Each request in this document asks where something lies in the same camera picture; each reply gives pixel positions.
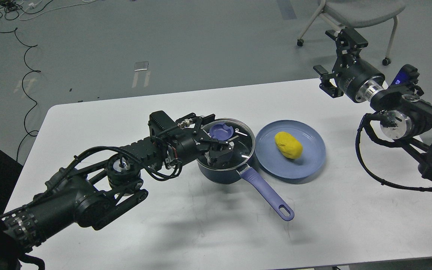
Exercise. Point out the grey office chair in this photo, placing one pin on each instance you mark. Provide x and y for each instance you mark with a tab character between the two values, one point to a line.
357	14

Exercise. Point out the glass lid with purple knob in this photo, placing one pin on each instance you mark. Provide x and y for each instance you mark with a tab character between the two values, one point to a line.
243	150

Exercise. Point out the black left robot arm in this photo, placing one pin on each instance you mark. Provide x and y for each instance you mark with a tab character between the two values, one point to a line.
103	183

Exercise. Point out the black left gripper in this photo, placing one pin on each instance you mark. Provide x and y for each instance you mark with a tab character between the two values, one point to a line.
208	138

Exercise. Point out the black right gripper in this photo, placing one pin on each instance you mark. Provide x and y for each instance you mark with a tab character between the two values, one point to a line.
351	72

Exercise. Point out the dark pot with purple handle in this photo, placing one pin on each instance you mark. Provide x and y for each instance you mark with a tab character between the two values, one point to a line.
248	173

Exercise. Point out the yellow potato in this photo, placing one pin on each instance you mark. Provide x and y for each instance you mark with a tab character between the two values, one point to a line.
288	145

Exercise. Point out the blue plate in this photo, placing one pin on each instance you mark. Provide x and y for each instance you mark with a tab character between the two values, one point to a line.
272	160

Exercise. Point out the silver floor plate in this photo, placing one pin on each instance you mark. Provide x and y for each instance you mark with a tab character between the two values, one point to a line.
141	66

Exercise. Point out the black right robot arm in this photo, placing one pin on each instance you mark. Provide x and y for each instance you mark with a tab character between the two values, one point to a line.
401	119

